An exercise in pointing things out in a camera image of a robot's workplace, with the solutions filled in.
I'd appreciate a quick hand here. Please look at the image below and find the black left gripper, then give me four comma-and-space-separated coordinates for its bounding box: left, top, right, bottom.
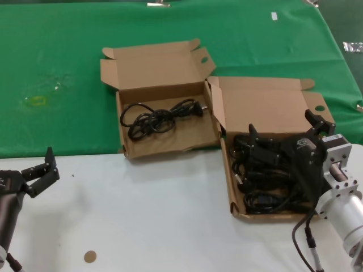
0, 146, 61, 199

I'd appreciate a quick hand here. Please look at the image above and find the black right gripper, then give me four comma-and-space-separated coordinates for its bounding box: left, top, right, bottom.
248, 109, 336, 205

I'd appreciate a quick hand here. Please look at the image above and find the black power cable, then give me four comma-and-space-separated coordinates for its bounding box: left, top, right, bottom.
231, 135, 256, 162
120, 97, 209, 141
243, 190, 314, 215
234, 163, 298, 193

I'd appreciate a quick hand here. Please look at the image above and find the open brown cardboard box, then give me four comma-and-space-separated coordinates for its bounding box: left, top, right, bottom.
99, 39, 222, 159
207, 75, 337, 222

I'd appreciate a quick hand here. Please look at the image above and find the clear tape scrap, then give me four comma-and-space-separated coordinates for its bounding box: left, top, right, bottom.
52, 74, 70, 91

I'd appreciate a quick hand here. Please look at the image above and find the crumpled silver foil piece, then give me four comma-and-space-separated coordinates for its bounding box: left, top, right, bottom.
343, 41, 363, 53

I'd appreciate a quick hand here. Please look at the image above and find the green table cloth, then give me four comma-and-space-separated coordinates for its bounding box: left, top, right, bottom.
0, 0, 363, 159

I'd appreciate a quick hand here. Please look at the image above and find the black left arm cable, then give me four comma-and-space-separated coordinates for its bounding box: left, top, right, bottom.
5, 252, 23, 272

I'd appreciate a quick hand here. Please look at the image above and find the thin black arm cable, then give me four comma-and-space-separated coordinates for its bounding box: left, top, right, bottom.
292, 208, 320, 272

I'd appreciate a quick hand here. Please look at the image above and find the cable with metal connector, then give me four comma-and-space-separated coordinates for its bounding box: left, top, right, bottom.
303, 215, 324, 272

